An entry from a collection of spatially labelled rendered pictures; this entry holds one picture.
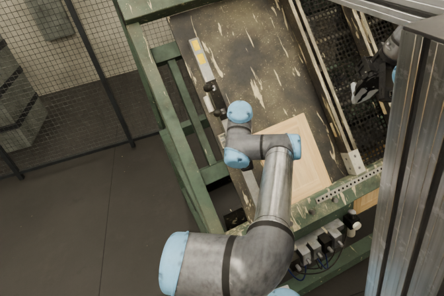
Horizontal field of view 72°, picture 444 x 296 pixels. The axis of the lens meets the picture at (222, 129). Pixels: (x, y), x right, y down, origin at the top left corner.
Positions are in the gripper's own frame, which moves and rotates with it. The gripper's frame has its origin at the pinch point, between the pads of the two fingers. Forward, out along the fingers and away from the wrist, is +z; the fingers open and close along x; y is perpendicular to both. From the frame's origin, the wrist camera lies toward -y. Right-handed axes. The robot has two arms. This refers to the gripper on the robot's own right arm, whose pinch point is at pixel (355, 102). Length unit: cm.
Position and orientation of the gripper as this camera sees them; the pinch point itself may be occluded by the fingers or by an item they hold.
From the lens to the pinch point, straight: 112.7
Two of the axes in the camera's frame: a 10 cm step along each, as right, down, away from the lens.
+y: -0.7, -8.3, 5.5
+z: -2.1, 5.5, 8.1
